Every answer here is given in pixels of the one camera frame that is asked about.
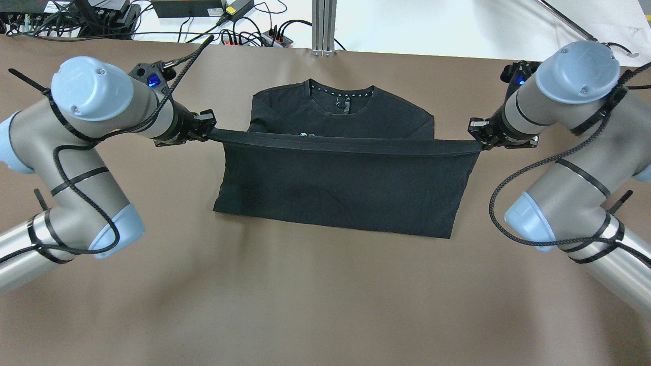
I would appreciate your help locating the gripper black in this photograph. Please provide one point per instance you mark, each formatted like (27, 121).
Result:
(181, 127)
(496, 131)

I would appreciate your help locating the black t-shirt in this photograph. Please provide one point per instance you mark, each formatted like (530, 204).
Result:
(358, 159)

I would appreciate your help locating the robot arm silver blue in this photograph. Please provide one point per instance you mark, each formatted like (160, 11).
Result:
(56, 138)
(558, 201)

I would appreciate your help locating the black power adapter box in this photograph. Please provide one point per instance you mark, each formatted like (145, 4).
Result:
(188, 9)

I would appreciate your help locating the black power strip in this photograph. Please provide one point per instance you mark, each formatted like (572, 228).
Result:
(229, 37)

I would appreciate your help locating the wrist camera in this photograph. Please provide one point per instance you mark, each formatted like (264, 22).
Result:
(517, 73)
(155, 75)

